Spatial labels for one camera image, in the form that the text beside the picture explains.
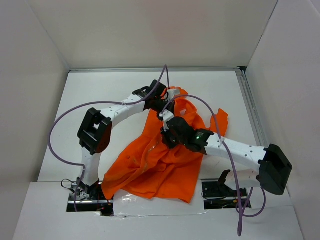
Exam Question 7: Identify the orange jacket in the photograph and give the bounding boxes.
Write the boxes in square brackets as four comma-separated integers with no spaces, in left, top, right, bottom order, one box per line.
[101,87,230,205]

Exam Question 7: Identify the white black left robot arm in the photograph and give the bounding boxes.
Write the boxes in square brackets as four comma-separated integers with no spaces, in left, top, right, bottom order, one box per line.
[77,80,180,200]

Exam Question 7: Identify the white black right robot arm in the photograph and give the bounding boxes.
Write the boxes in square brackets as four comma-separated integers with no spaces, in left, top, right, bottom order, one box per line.
[161,116,293,196]

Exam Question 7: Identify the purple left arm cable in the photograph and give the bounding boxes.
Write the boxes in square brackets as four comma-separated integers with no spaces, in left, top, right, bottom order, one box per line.
[47,64,172,213]

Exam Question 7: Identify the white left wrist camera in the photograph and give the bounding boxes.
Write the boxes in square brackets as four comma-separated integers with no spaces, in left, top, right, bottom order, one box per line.
[165,87,181,101]

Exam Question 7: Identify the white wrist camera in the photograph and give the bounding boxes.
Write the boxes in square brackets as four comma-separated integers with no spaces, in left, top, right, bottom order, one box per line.
[159,110,175,132]
[165,87,181,101]

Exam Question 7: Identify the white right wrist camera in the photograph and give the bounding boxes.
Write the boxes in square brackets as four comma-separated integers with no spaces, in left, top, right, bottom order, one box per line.
[159,110,175,132]

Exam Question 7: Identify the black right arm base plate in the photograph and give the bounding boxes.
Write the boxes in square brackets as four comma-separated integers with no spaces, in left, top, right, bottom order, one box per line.
[201,179,238,210]

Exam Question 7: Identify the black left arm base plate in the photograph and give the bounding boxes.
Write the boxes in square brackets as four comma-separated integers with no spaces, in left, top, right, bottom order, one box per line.
[66,182,114,217]

